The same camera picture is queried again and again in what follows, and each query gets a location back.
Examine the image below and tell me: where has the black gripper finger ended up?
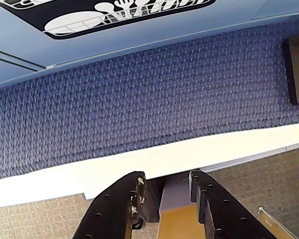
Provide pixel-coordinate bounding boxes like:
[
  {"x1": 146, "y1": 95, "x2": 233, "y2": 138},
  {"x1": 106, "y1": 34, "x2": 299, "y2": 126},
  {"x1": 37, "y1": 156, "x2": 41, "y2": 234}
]
[
  {"x1": 73, "y1": 171, "x2": 164, "y2": 239},
  {"x1": 189, "y1": 170, "x2": 272, "y2": 239}
]

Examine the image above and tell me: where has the blue toy kitchen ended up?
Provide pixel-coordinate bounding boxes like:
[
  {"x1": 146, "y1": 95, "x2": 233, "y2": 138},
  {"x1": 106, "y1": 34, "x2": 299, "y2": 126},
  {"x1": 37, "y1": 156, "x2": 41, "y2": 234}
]
[{"x1": 0, "y1": 0, "x2": 299, "y2": 92}]

